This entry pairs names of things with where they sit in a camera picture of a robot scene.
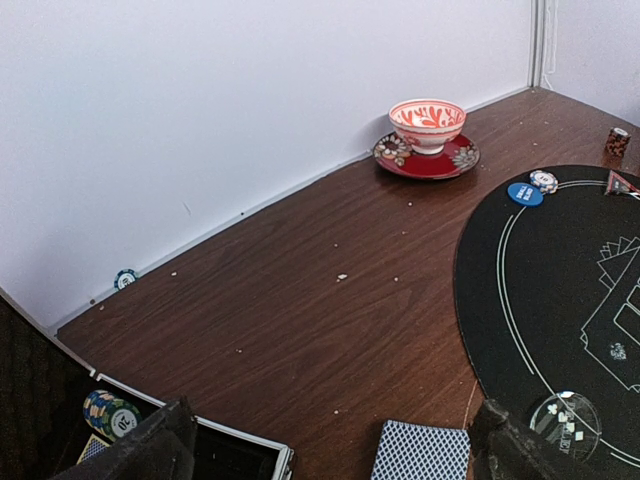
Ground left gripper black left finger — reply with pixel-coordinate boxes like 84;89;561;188
56;396;197;480

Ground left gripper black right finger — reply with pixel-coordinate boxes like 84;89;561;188
469;399;620;479

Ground grey dealer button disc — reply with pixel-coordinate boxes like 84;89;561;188
529;391;602;462

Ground blue small blind button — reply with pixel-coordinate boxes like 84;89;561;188
507;182;544;207

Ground blue cream chips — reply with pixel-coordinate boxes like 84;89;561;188
529;170;559;194

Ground red black triangle marker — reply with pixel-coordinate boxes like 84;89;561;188
605;170;640;199

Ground mixed chip stack in case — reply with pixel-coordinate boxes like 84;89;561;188
82;390;142;441

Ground playing card in case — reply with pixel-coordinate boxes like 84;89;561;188
77;434;110;464

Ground grey playing card deck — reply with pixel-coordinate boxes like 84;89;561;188
371;420;470;480

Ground aluminium poker case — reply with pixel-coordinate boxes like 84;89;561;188
1;300;294;479

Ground black round poker mat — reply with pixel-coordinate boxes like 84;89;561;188
454;165;639;479

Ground dark red saucer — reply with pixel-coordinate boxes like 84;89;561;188
372;133;481;180

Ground orange black poker chip stack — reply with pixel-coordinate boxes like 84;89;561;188
605;127;631;158

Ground red white patterned bowl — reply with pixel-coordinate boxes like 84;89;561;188
388;99;467;155

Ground single teal chip by wall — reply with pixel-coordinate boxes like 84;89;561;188
114;269;138;291

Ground right aluminium frame post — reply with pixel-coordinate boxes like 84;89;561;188
528;0;546;88

